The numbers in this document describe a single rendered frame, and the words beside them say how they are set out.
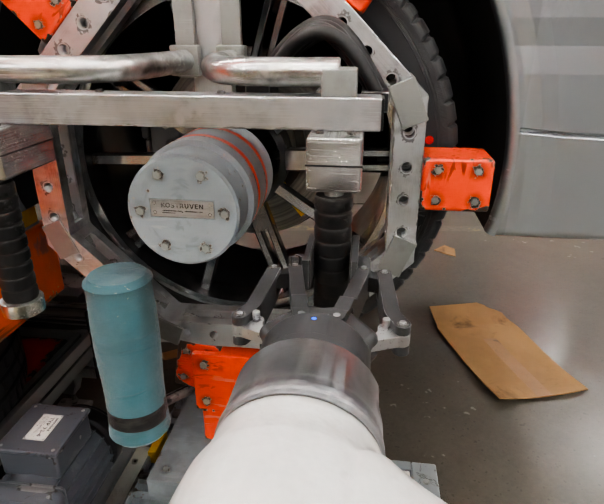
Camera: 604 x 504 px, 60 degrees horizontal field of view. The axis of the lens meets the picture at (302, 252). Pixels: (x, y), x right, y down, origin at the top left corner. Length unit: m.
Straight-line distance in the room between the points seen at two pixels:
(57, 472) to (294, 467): 0.78
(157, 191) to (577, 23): 0.57
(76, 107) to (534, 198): 0.62
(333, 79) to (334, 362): 0.28
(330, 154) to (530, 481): 1.20
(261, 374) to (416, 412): 1.37
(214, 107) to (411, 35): 0.34
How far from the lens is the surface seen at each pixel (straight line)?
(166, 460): 1.18
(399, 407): 1.65
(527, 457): 1.59
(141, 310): 0.71
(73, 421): 1.00
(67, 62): 0.56
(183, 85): 0.93
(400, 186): 0.70
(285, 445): 0.22
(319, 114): 0.49
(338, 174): 0.47
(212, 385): 0.87
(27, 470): 1.00
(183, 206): 0.59
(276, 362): 0.29
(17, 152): 0.60
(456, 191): 0.71
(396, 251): 0.73
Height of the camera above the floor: 1.04
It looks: 23 degrees down
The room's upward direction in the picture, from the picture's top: straight up
